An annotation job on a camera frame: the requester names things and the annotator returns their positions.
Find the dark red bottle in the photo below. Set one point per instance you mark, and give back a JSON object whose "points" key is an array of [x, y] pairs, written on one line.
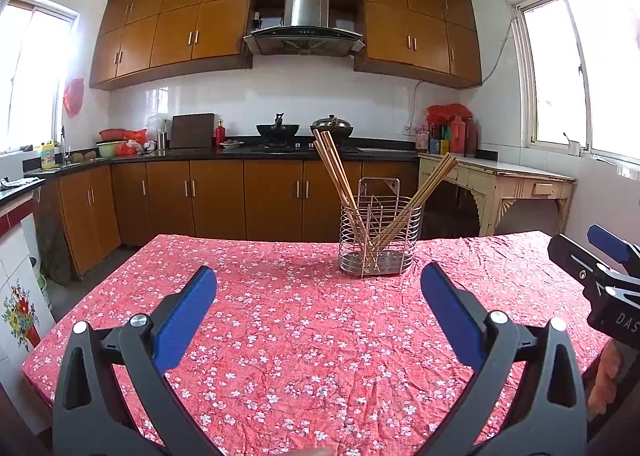
{"points": [[471, 138]]}

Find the steel range hood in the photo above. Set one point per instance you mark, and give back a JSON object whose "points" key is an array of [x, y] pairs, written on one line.
{"points": [[306, 8]]}

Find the green plastic basin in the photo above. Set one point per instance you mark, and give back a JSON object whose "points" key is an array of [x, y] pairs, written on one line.
{"points": [[109, 148]]}

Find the white tiled counter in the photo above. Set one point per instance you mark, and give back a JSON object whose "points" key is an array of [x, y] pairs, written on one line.
{"points": [[15, 256]]}

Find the yellow blue box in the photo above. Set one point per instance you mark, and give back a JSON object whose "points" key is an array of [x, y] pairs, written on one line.
{"points": [[439, 146]]}

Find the small white plate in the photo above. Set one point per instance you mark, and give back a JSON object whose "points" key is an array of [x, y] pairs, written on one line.
{"points": [[232, 144]]}

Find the crumpled red plastic bag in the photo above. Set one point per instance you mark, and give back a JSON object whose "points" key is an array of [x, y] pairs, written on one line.
{"points": [[134, 138]]}

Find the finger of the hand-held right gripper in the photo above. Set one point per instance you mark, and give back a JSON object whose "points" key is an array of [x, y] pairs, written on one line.
{"points": [[572, 258], [607, 241]]}

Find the red floral tablecloth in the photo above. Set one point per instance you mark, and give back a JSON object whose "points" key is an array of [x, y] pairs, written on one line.
{"points": [[300, 361]]}

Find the green white plastic bucket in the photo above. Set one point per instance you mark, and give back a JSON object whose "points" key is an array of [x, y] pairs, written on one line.
{"points": [[41, 286]]}

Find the white mug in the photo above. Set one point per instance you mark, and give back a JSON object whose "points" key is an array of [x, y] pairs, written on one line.
{"points": [[574, 147]]}

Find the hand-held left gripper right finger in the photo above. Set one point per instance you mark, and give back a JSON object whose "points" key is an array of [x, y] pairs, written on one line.
{"points": [[452, 316]]}

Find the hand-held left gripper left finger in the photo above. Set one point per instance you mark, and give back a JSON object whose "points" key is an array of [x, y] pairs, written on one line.
{"points": [[185, 316]]}

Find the wooden base cabinet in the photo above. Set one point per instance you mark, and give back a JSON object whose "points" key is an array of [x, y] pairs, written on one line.
{"points": [[220, 196]]}

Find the window with white frame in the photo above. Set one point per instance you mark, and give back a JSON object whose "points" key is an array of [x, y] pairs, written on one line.
{"points": [[35, 75]]}

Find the cream wooden side table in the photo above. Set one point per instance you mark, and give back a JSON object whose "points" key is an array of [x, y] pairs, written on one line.
{"points": [[495, 180]]}

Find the wok with metal lid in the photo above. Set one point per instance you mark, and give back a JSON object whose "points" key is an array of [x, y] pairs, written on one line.
{"points": [[341, 125]]}

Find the grey cloth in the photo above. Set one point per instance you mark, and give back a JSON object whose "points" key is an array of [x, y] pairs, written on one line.
{"points": [[22, 182]]}

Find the black wok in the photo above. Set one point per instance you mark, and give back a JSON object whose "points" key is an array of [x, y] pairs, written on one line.
{"points": [[277, 130]]}

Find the red plastic bag on wall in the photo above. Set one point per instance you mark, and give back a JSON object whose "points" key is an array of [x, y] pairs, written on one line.
{"points": [[73, 96]]}

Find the dark wooden cutting board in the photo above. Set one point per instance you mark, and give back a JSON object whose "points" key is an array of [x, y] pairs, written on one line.
{"points": [[192, 130]]}

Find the metal canister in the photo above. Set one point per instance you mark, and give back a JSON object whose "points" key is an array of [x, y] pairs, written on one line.
{"points": [[162, 141]]}

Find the person's right hand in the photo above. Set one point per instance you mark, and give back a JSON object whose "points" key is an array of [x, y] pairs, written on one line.
{"points": [[605, 376]]}

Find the metal faucet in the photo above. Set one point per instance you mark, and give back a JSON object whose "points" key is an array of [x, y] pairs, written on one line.
{"points": [[63, 140]]}

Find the black gas stove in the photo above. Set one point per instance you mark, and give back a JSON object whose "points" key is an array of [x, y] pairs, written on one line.
{"points": [[285, 148]]}

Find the large sliding window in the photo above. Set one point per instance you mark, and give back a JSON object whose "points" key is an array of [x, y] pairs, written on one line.
{"points": [[600, 70]]}

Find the red bag over bottles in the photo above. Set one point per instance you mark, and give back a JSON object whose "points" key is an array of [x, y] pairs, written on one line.
{"points": [[447, 111]]}

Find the person's left hand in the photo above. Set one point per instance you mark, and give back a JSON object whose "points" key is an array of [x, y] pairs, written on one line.
{"points": [[315, 452]]}

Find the red label bottle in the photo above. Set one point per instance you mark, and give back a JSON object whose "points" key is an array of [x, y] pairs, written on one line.
{"points": [[422, 139]]}

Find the red glass bottle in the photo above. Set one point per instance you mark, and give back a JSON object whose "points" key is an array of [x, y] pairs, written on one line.
{"points": [[220, 134]]}

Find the yellow dish soap bottle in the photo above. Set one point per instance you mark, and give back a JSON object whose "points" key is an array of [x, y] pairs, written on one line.
{"points": [[48, 156]]}

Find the large red plastic bottle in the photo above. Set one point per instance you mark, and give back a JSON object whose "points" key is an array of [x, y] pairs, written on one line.
{"points": [[457, 135]]}

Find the black kitchen countertop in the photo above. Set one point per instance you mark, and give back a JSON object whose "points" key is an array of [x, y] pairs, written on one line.
{"points": [[200, 153]]}

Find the wooden upper wall cabinet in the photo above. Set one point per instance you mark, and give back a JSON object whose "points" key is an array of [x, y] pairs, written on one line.
{"points": [[175, 33]]}

